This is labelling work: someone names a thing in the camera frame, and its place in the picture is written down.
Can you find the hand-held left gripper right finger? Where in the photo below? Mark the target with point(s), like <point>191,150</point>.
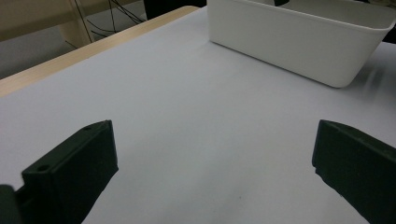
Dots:
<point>358,168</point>

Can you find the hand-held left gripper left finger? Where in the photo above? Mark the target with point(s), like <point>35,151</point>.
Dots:
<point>71,180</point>

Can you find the white plastic bin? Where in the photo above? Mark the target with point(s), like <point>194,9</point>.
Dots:
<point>295,46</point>

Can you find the white board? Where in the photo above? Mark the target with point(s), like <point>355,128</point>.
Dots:
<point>202,140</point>

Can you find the light wooden shelf unit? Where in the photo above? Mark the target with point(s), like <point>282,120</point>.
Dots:
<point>31,15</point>

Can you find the black curtain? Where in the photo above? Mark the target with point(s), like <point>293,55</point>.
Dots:
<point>174,6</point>

